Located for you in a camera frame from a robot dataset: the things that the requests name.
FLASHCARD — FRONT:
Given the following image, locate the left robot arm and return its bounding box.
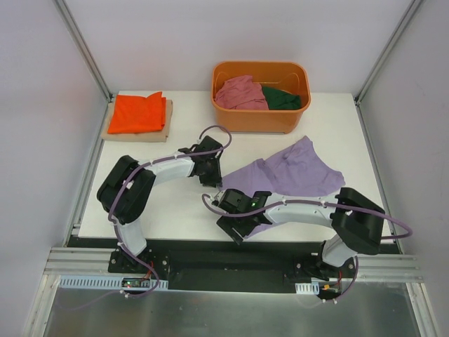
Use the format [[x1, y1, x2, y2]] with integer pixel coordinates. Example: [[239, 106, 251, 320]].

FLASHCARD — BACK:
[[97, 136, 225, 273]]

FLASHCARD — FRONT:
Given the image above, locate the aluminium frame post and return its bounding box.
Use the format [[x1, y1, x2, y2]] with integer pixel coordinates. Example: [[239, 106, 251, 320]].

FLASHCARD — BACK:
[[354, 0, 425, 106], [53, 0, 113, 102]]

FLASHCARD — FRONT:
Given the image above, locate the folded orange t shirt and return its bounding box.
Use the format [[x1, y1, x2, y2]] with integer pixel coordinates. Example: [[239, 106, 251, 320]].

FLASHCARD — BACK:
[[107, 91, 166, 135]]

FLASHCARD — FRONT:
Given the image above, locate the folded beige t shirt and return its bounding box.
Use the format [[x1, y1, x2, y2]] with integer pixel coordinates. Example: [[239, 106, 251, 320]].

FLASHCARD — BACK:
[[100, 100, 173, 143]]

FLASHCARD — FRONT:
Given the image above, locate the orange plastic bin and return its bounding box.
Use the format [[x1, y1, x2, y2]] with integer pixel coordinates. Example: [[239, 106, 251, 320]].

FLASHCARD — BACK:
[[210, 60, 311, 133]]

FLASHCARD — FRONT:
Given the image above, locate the white cable duct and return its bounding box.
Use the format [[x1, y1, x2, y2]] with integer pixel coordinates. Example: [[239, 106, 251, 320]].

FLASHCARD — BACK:
[[59, 275, 168, 291], [295, 282, 320, 296]]

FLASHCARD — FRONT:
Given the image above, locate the left aluminium frame post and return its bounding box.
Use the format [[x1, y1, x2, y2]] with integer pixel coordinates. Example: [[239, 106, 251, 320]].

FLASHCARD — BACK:
[[53, 0, 113, 102]]

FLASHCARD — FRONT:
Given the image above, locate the dark green t shirt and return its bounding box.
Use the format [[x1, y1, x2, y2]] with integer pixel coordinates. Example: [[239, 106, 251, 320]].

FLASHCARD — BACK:
[[262, 86, 301, 110]]

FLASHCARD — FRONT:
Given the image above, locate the right aluminium frame post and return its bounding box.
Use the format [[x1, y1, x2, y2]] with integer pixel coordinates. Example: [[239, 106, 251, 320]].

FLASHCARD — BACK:
[[354, 0, 425, 106]]

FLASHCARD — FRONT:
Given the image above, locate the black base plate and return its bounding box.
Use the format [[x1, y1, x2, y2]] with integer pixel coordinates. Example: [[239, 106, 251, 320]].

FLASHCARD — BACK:
[[66, 237, 401, 294]]

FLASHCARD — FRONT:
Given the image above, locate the right white cable duct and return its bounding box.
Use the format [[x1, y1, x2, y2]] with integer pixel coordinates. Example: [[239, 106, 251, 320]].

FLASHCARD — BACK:
[[295, 282, 320, 296]]

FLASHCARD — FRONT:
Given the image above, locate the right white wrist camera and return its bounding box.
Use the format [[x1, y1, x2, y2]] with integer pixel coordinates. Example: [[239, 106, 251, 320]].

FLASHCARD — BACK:
[[213, 190, 225, 204]]

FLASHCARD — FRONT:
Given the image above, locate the lavender t shirt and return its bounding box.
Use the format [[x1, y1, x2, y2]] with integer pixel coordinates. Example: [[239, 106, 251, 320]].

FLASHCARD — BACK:
[[220, 136, 347, 242]]

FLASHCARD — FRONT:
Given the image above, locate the pink t shirt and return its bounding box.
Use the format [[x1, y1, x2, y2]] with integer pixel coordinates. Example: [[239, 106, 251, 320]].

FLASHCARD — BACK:
[[215, 75, 269, 110]]

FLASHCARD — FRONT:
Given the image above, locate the left white cable duct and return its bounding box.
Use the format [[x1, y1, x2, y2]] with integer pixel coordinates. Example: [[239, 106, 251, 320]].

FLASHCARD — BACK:
[[59, 275, 168, 291]]

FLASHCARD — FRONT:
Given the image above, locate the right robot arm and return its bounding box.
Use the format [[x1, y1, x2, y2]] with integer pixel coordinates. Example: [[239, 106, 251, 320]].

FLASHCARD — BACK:
[[212, 187, 385, 280]]

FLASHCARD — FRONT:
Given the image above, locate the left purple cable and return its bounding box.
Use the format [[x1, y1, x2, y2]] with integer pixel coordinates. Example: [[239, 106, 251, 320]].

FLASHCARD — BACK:
[[107, 125, 233, 312]]

